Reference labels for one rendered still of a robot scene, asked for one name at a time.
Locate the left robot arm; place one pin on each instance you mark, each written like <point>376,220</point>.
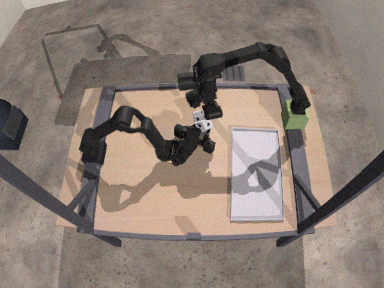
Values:
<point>163,148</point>

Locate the grey metal bracket with holes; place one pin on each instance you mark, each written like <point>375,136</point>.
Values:
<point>200,114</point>

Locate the grey rectangular table frame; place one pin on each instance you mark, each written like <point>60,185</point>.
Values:
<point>296,147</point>

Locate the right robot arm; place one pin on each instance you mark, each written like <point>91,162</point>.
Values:
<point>209,67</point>

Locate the white shallow rectangular tray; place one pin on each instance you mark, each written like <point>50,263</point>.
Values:
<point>257,177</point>

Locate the grey cylinder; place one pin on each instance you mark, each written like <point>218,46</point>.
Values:
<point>203,133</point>

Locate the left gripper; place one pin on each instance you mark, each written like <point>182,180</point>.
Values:
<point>208,145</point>

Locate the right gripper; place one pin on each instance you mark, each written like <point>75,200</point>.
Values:
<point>214,110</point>

